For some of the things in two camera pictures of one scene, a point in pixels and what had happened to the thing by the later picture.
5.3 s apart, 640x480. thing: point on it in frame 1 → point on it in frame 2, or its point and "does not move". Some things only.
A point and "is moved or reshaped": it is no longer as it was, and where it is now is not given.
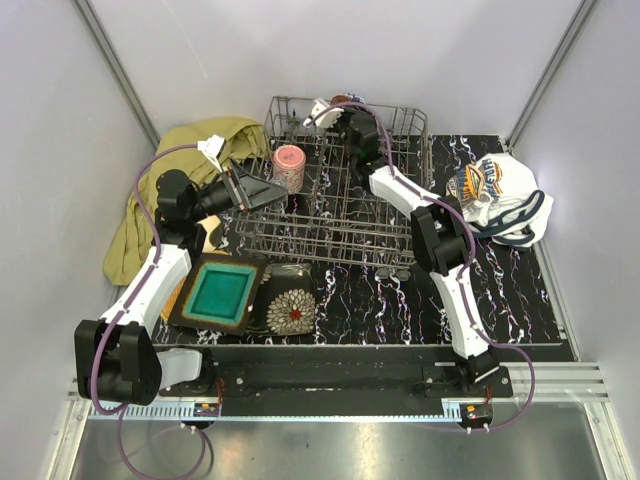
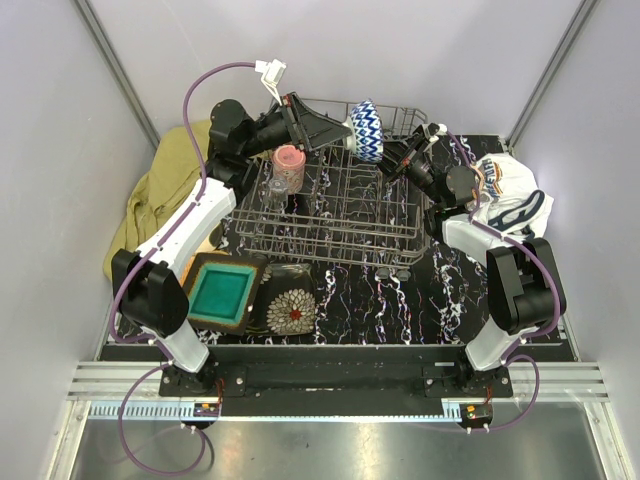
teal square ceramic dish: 219,293 does not move
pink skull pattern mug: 288,162 does not move
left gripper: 238,198 → 313,128
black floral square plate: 286,302 does not move
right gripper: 346,115 → 394,153
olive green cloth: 178,149 does not move
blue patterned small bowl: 347,97 is moved or reshaped
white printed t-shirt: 499,200 does not move
